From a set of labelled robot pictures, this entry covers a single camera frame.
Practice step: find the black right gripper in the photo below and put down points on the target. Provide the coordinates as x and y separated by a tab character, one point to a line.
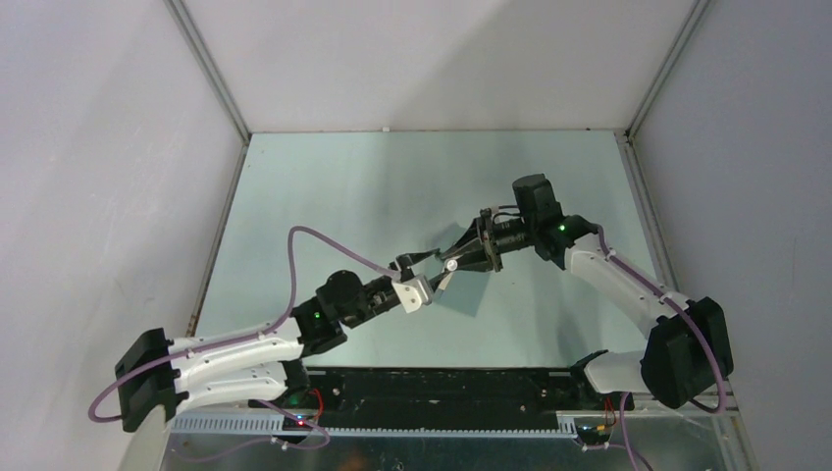
475	260

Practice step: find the aluminium frame rail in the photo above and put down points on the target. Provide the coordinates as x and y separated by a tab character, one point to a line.
263	418

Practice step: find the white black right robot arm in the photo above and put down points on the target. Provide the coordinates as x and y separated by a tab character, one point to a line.
687	357

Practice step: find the controller board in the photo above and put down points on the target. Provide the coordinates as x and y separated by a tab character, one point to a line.
299	423
594	435

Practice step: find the right controller board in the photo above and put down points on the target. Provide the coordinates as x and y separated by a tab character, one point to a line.
594	435

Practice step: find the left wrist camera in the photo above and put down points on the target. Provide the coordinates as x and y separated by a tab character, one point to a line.
414	293

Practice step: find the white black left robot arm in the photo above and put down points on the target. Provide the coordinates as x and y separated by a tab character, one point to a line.
260	363

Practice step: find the left controller board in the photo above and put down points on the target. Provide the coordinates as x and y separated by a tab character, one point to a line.
299	423

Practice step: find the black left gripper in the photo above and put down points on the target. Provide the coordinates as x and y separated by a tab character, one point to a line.
404	261

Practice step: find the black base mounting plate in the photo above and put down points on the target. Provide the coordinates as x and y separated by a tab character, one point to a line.
445	399

